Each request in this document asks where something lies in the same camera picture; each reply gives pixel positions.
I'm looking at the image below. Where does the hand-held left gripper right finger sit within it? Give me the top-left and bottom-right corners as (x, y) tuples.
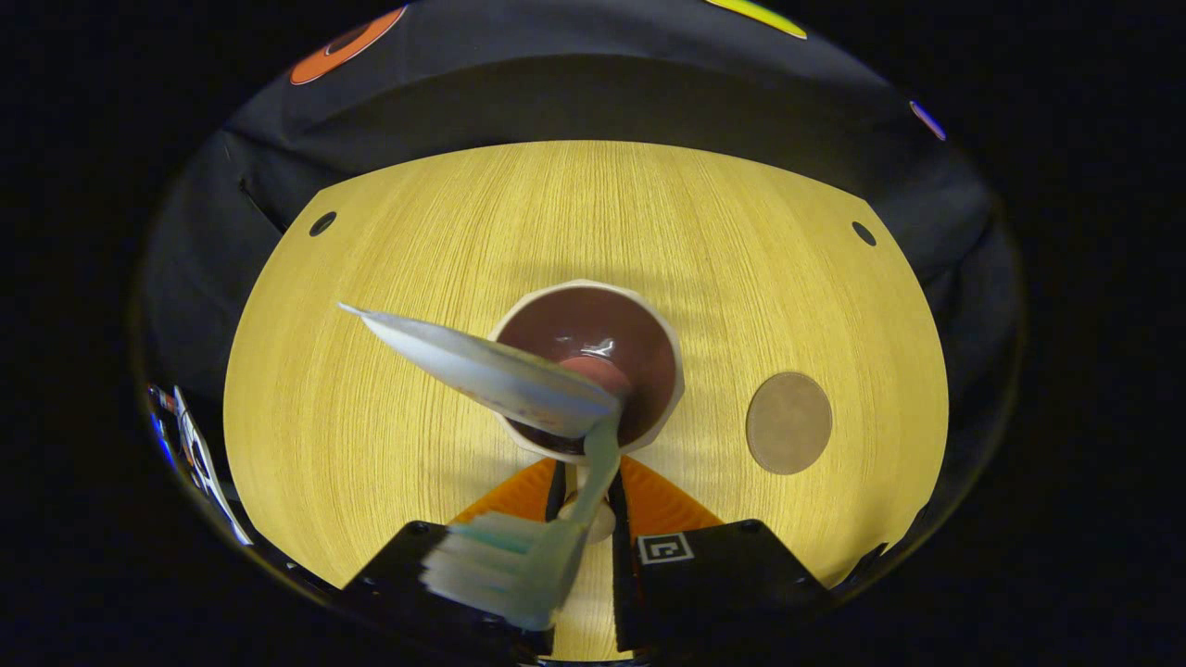
(607, 454), (835, 657)

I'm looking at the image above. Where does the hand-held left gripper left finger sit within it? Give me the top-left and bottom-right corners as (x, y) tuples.
(341, 457), (560, 661)

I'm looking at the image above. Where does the pale green toothbrush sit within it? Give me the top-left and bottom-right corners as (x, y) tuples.
(419, 408), (624, 633)

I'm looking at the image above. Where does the white toothpaste tube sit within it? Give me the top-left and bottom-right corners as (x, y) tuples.
(336, 301), (624, 441)

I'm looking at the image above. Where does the round brown coaster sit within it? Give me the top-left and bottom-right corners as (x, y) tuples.
(746, 371), (833, 476)

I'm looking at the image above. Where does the beige cup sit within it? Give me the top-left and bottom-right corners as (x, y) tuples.
(486, 278), (687, 545)

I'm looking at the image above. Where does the white side table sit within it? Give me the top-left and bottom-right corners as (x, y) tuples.
(171, 387), (253, 547)

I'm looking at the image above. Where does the black backdrop cloth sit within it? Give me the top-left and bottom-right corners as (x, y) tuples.
(139, 0), (1020, 446)

